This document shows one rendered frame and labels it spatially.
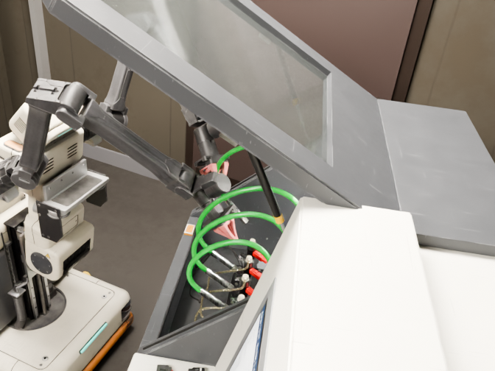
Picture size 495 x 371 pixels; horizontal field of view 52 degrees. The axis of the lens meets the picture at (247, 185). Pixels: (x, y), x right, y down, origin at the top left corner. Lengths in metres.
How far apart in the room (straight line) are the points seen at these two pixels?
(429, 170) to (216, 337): 0.68
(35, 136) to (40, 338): 1.18
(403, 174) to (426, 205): 0.13
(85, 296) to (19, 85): 2.24
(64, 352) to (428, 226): 1.70
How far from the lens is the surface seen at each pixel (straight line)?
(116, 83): 1.93
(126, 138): 1.40
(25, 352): 2.43
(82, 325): 2.48
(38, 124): 1.47
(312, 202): 1.02
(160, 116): 3.64
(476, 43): 2.89
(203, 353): 1.40
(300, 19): 2.95
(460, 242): 1.13
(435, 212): 1.18
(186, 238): 1.83
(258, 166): 1.02
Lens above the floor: 2.11
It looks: 33 degrees down
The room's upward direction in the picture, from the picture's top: 6 degrees clockwise
